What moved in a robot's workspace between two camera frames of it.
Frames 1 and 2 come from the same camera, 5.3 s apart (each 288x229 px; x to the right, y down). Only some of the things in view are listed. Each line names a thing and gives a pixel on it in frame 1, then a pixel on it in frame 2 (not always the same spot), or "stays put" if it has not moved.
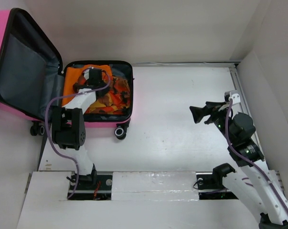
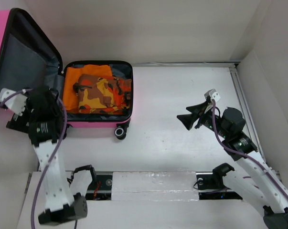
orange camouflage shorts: (117, 100) stays put
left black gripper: (104, 91) to (22, 121)
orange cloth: (71, 74) stays put
